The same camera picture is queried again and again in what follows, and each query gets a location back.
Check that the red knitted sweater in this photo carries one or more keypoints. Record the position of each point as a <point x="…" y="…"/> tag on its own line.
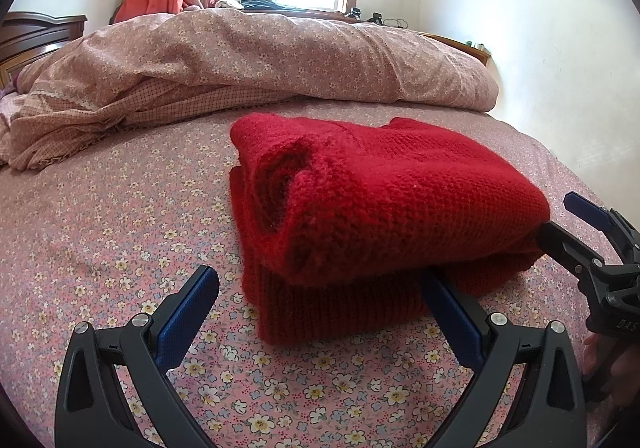
<point x="400" y="188"/>

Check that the pink floral duvet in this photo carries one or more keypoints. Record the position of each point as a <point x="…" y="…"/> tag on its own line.
<point x="250" y="53"/>

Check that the wooden bed side rail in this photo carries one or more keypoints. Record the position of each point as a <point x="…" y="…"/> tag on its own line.
<point x="465" y="47"/>

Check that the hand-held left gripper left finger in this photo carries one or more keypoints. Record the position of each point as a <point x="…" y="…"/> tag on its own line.
<point x="187" y="308"/>

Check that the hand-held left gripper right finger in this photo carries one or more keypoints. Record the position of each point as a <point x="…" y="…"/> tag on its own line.
<point x="450" y="318"/>

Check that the clothes on windowsill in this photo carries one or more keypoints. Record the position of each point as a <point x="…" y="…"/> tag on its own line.
<point x="265" y="3"/>

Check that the person's right hand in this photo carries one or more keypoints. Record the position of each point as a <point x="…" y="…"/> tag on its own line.
<point x="592" y="358"/>

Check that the pink floral bed sheet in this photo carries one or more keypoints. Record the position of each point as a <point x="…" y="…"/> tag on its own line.
<point x="125" y="228"/>

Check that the dark wooden headboard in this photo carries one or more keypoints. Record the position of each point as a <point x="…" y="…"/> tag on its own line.
<point x="35" y="31"/>

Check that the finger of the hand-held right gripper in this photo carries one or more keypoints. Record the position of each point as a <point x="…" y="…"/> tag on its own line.
<point x="560" y="238"/>
<point x="582" y="205"/>

